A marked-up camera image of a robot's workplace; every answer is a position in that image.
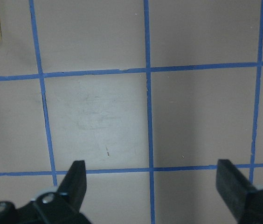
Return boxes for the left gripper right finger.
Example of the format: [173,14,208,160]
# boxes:
[216,159,263,224]

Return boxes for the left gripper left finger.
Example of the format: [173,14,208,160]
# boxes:
[0,161,90,224]

